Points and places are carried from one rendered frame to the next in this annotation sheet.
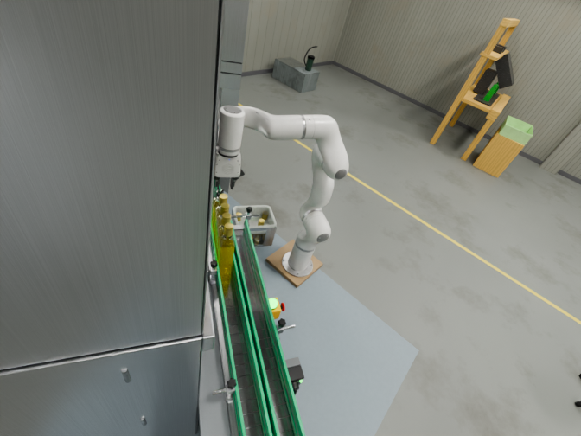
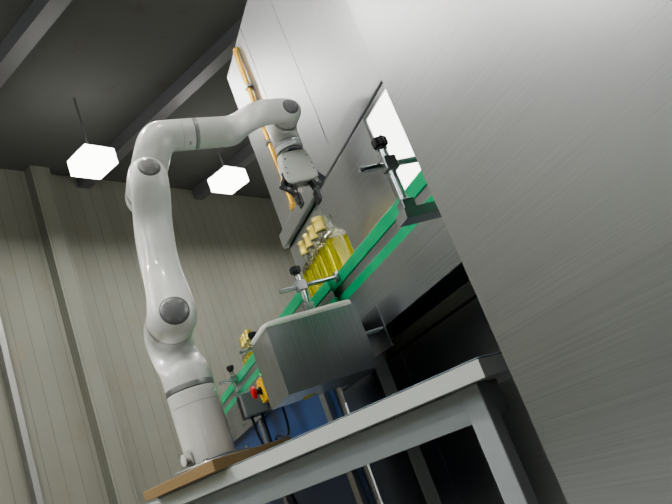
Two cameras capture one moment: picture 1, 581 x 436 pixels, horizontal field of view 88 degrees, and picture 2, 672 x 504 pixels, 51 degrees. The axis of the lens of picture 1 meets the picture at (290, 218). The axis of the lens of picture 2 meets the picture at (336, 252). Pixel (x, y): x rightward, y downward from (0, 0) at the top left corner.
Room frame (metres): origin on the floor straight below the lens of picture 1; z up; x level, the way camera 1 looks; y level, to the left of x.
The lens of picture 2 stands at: (2.86, 0.46, 0.66)
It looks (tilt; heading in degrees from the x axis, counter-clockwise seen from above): 16 degrees up; 184
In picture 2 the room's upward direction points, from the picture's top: 21 degrees counter-clockwise
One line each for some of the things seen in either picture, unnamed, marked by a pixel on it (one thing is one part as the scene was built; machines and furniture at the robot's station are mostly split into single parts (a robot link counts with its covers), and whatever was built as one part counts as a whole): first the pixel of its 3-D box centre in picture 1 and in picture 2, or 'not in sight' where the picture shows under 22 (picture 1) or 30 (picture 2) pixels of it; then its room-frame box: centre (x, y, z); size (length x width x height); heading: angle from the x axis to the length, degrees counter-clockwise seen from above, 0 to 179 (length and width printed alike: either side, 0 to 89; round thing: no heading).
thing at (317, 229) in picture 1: (313, 234); (175, 349); (1.16, -0.14, 1.08); 0.19 x 0.12 x 0.24; 30
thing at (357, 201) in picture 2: not in sight; (387, 175); (1.08, 0.52, 1.32); 0.90 x 0.03 x 0.34; 29
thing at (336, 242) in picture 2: (218, 216); (345, 265); (1.00, 0.33, 1.16); 0.06 x 0.06 x 0.21; 29
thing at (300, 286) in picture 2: (243, 217); (310, 286); (1.08, 0.23, 1.12); 0.17 x 0.03 x 0.12; 119
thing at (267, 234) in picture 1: (247, 227); (323, 353); (1.22, 0.22, 0.92); 0.27 x 0.17 x 0.15; 119
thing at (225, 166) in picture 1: (226, 162); (296, 166); (0.95, 0.29, 1.50); 0.10 x 0.07 x 0.11; 118
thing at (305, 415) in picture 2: not in sight; (293, 434); (0.28, -0.12, 0.84); 1.59 x 0.18 x 0.18; 29
